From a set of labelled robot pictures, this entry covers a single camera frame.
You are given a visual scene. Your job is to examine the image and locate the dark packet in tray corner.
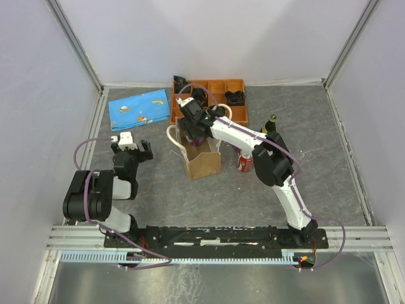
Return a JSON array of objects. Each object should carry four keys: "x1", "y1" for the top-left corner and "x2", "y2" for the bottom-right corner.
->
[{"x1": 173, "y1": 75, "x2": 190, "y2": 94}]

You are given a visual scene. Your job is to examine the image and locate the light blue cable duct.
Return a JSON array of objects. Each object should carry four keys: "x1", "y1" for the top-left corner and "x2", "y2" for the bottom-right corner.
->
[{"x1": 59, "y1": 248, "x2": 301, "y2": 263}]

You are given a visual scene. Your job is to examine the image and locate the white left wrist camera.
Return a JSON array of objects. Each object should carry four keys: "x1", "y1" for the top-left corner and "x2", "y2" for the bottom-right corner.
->
[{"x1": 111, "y1": 132, "x2": 138, "y2": 151}]

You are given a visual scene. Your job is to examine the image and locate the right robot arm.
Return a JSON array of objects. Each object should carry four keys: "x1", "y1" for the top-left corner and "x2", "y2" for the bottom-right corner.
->
[{"x1": 176, "y1": 98, "x2": 318, "y2": 248}]

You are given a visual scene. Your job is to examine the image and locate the aluminium frame rail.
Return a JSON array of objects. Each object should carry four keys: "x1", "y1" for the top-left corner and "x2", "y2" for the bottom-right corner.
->
[{"x1": 46, "y1": 224, "x2": 108, "y2": 251}]

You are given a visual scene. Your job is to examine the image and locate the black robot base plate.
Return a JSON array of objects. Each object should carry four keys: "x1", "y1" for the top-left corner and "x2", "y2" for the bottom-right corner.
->
[{"x1": 124, "y1": 226, "x2": 329, "y2": 260}]

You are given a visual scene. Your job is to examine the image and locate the black straps in tray centre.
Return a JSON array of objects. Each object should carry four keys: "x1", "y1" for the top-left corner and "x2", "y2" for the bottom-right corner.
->
[{"x1": 190, "y1": 87, "x2": 208, "y2": 105}]

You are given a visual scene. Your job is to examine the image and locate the blue space-print cloth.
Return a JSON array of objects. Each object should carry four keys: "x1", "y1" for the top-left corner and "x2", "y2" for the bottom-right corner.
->
[{"x1": 108, "y1": 89, "x2": 170, "y2": 132}]

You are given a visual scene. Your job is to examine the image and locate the black straps in tray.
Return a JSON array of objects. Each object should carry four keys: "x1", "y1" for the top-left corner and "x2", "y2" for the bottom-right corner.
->
[
  {"x1": 224, "y1": 89, "x2": 246, "y2": 105},
  {"x1": 190, "y1": 87, "x2": 208, "y2": 105}
]

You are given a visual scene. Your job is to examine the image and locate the black straps in tray right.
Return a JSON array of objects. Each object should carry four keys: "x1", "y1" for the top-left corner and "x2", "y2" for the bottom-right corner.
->
[{"x1": 224, "y1": 89, "x2": 246, "y2": 105}]

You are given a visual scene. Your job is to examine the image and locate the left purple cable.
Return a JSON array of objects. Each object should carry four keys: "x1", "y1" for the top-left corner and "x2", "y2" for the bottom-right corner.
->
[{"x1": 73, "y1": 137, "x2": 173, "y2": 270}]

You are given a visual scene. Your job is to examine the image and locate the wooden compartment tray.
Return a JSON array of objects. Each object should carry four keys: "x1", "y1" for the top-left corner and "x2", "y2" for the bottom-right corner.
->
[{"x1": 169, "y1": 79, "x2": 248, "y2": 127}]

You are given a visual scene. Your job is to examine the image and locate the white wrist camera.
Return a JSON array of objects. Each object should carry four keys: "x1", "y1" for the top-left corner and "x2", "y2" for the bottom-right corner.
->
[
  {"x1": 176, "y1": 97, "x2": 196, "y2": 109},
  {"x1": 111, "y1": 132, "x2": 138, "y2": 151}
]

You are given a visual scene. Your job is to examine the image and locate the green glass bottle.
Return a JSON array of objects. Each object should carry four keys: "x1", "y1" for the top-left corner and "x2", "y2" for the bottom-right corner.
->
[{"x1": 260, "y1": 113, "x2": 277, "y2": 134}]

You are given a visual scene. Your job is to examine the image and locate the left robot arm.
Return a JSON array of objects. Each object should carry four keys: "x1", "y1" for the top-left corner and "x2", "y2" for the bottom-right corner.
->
[{"x1": 63, "y1": 139, "x2": 153, "y2": 247}]

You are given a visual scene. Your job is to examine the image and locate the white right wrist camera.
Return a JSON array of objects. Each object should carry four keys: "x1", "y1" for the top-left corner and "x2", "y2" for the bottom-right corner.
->
[{"x1": 176, "y1": 97, "x2": 196, "y2": 109}]

